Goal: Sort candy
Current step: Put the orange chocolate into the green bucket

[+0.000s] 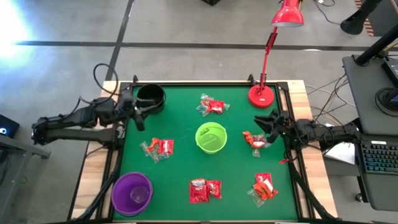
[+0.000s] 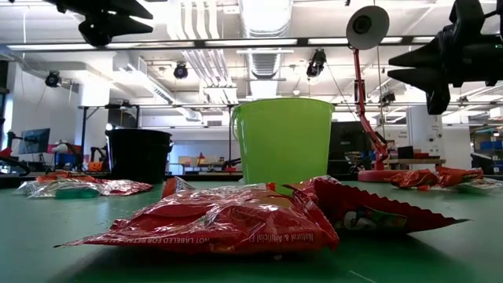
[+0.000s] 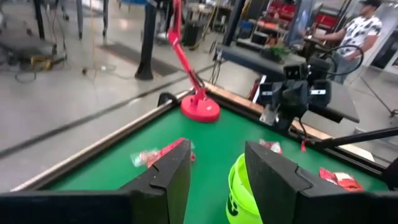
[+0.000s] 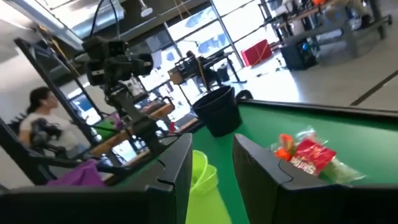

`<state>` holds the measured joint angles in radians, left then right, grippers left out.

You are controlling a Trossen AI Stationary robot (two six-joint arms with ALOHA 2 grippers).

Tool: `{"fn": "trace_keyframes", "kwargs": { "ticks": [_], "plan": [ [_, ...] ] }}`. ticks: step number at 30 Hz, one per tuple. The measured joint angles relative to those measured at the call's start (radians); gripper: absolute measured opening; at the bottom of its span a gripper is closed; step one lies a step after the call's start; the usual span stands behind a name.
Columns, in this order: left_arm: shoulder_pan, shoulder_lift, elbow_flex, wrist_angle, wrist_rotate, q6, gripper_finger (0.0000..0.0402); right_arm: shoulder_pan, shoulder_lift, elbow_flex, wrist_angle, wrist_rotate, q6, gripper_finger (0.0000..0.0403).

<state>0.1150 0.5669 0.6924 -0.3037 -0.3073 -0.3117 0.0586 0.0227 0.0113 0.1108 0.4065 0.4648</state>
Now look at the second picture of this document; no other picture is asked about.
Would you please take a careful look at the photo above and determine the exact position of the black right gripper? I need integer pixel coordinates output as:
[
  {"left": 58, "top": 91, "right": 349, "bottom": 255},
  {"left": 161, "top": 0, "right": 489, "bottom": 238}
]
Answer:
[{"left": 387, "top": 0, "right": 503, "bottom": 116}]

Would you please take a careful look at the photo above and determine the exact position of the orange candy packet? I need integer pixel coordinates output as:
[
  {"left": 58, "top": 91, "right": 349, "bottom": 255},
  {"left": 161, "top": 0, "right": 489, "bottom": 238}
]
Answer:
[
  {"left": 35, "top": 171, "right": 97, "bottom": 184},
  {"left": 435, "top": 166, "right": 485, "bottom": 189}
]

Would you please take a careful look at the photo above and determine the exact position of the red candy packet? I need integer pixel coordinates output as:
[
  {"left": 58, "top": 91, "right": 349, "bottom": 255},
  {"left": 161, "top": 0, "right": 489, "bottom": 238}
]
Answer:
[
  {"left": 94, "top": 178, "right": 154, "bottom": 197},
  {"left": 282, "top": 175, "right": 471, "bottom": 237}
]

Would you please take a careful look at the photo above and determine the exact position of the large red candy bag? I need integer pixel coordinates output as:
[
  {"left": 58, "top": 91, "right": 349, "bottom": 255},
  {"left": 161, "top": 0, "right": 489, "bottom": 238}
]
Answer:
[{"left": 53, "top": 187, "right": 341, "bottom": 255}]

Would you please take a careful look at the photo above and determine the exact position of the red candy in clear wrapper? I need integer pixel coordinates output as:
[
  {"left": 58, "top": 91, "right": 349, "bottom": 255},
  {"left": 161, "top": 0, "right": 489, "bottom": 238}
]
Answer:
[{"left": 384, "top": 169, "right": 440, "bottom": 191}]

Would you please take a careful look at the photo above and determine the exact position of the clear wrapped green candy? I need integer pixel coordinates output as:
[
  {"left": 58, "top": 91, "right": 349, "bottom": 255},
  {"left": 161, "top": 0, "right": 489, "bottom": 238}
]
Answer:
[{"left": 455, "top": 177, "right": 503, "bottom": 195}]

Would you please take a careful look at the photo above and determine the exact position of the red desk lamp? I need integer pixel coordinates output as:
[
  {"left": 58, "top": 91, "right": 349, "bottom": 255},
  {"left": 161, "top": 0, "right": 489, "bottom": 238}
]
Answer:
[{"left": 345, "top": 4, "right": 409, "bottom": 183}]

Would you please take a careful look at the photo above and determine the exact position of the wooden background table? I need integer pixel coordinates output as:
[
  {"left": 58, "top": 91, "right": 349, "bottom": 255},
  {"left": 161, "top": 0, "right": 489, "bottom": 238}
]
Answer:
[{"left": 387, "top": 157, "right": 447, "bottom": 166}]

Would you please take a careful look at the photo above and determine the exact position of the large black screen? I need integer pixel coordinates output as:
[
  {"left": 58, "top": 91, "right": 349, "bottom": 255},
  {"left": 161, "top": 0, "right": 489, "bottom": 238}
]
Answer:
[{"left": 329, "top": 120, "right": 374, "bottom": 176}]

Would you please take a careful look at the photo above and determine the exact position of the computer monitor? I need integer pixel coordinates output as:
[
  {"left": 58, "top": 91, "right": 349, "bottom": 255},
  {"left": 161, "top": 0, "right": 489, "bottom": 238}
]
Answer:
[{"left": 19, "top": 127, "right": 51, "bottom": 155}]

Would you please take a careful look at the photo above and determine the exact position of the black plastic bucket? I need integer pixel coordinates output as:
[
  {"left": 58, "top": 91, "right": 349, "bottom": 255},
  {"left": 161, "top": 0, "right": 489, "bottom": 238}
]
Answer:
[{"left": 105, "top": 128, "right": 174, "bottom": 185}]

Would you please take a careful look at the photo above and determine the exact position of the green plastic bucket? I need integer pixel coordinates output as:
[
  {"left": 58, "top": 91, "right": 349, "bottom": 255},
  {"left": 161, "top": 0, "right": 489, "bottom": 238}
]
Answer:
[{"left": 230, "top": 97, "right": 336, "bottom": 197}]

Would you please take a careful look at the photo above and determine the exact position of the green table mat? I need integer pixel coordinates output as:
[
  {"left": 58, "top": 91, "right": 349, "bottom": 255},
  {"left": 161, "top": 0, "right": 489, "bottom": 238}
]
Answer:
[{"left": 0, "top": 178, "right": 503, "bottom": 283}]

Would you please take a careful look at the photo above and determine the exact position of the black background frame stand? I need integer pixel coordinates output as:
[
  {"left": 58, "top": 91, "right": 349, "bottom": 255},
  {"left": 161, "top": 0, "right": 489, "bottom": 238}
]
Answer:
[{"left": 77, "top": 102, "right": 233, "bottom": 174}]

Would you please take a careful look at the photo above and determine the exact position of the silver ventilation duct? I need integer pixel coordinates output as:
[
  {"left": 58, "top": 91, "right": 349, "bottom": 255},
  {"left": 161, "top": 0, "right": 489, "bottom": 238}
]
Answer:
[{"left": 239, "top": 0, "right": 294, "bottom": 99}]

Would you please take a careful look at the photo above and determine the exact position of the black table frame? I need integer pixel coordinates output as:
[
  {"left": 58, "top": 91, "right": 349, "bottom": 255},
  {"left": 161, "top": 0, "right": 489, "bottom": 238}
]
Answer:
[{"left": 0, "top": 172, "right": 503, "bottom": 189}]

